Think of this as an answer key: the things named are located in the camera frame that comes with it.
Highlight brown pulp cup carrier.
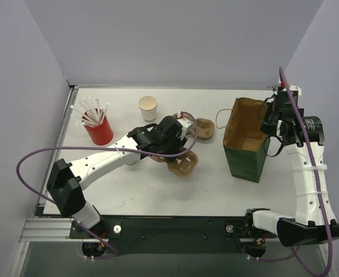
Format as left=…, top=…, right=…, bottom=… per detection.
left=150, top=151, right=198, bottom=177

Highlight green paper takeout bag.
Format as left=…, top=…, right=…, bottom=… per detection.
left=215, top=98, right=270, bottom=183

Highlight white paper coffee cup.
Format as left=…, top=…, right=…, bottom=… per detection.
left=127, top=161, right=139, bottom=166

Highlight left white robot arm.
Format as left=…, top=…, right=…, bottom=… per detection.
left=47, top=114, right=197, bottom=238

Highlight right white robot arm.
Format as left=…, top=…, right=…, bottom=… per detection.
left=250, top=85, right=339, bottom=246

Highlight stacked white paper cups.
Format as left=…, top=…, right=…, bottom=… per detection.
left=138, top=96, right=157, bottom=123

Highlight red straw holder cup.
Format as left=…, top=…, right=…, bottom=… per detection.
left=85, top=116, right=114, bottom=145

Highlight white wrapped straws bundle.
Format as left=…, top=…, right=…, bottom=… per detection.
left=70, top=96, right=110, bottom=128

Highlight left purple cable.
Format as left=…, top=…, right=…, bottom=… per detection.
left=16, top=111, right=199, bottom=260

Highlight aluminium frame rail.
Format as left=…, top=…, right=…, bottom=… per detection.
left=20, top=218, right=71, bottom=242

